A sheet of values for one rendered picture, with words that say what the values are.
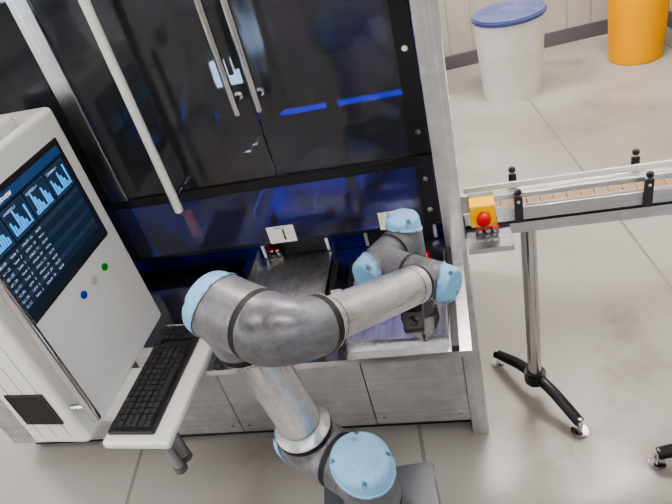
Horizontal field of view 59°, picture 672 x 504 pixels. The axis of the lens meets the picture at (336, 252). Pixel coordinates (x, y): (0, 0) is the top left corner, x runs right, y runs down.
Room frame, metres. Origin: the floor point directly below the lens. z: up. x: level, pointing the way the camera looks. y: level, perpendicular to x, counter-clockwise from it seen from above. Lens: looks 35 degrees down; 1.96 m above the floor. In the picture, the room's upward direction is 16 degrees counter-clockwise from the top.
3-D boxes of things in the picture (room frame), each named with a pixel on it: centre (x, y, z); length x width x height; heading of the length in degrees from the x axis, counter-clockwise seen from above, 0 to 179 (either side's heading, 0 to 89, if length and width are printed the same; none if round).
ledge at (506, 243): (1.42, -0.46, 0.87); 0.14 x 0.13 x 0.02; 165
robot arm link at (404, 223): (1.06, -0.15, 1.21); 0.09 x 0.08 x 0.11; 131
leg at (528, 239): (1.49, -0.61, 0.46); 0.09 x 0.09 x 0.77; 75
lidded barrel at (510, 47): (4.26, -1.67, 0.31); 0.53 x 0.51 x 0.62; 83
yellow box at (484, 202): (1.39, -0.43, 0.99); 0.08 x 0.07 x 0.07; 165
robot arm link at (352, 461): (0.70, 0.07, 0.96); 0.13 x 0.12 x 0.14; 41
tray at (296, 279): (1.43, 0.17, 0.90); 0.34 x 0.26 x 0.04; 165
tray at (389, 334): (1.23, -0.13, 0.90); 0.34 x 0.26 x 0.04; 164
